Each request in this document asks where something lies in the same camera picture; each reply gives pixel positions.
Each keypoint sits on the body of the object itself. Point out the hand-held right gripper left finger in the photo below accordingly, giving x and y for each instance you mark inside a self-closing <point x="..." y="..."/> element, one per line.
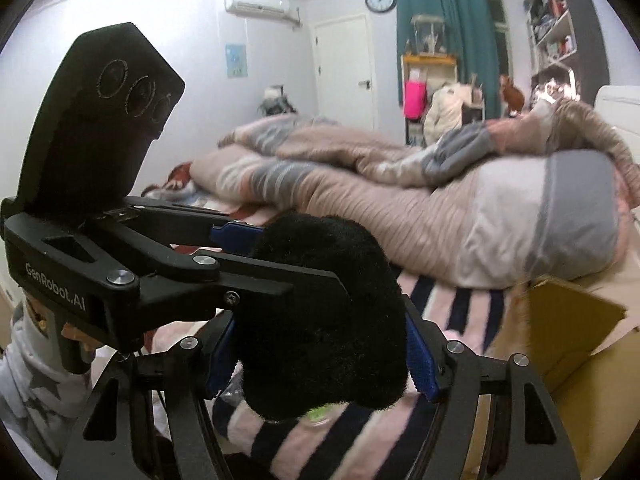
<point x="220" y="360"/>

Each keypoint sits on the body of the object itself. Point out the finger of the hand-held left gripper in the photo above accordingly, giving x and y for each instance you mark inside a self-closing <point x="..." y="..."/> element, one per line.
<point x="235" y="234"/>
<point x="260" y="280"/>

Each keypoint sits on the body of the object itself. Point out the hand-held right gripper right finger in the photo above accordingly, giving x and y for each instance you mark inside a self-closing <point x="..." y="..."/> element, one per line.
<point x="422" y="360"/>

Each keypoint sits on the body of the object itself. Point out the black plush toy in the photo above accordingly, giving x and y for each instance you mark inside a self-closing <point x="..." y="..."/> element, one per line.
<point x="320" y="320"/>

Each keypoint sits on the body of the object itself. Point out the brown cardboard box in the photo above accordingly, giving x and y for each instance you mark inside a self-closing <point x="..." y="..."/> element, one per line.
<point x="575" y="360"/>

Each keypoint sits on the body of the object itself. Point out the person's left forearm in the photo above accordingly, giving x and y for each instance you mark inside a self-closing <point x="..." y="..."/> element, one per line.
<point x="35" y="390"/>

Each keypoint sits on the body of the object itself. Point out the person's left hand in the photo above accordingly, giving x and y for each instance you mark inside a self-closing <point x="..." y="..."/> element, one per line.
<point x="77" y="338"/>

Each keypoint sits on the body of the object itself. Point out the pink navy striped bed sheet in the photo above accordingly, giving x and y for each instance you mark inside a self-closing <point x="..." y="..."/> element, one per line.
<point x="465" y="310"/>

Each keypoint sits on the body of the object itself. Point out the red patterned cloth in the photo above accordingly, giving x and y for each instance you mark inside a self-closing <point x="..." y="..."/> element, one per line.
<point x="172" y="180"/>

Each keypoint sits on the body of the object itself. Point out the dark cluttered chair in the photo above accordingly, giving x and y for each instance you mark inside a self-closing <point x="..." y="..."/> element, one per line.
<point x="275" y="101"/>

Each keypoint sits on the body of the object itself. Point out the beige grey striped comforter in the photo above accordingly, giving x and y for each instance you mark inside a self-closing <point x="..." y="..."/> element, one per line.
<point x="400" y="210"/>

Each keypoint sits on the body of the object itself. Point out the white door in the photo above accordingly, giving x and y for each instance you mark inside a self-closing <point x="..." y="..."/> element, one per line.
<point x="345" y="75"/>

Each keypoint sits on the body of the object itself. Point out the white air conditioner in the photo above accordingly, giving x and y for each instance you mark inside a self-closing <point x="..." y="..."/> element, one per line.
<point x="257" y="4"/>

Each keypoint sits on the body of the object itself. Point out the pink bag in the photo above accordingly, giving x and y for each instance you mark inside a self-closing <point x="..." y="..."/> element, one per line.
<point x="415" y="99"/>

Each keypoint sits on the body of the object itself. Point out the white jacket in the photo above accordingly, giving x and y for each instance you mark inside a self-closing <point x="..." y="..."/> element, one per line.
<point x="445" y="110"/>

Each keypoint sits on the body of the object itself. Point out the yellow storage rack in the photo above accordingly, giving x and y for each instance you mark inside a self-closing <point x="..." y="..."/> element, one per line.
<point x="430" y="60"/>

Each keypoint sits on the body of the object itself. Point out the glass display case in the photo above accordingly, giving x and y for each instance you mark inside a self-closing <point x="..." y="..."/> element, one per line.
<point x="428" y="34"/>

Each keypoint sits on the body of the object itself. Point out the brown plush toy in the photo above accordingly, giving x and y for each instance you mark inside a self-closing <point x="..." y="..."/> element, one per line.
<point x="512" y="94"/>

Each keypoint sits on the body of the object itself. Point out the teal curtain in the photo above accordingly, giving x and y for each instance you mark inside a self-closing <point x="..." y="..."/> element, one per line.
<point x="460" y="35"/>

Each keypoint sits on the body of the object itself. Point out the white headboard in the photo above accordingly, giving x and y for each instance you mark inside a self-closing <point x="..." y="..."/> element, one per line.
<point x="620" y="102"/>

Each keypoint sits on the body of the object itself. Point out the blue wall poster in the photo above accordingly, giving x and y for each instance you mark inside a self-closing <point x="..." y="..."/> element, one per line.
<point x="236" y="60"/>

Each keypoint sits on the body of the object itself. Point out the white wall bookshelf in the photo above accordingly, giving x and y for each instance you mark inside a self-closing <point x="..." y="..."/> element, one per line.
<point x="552" y="30"/>

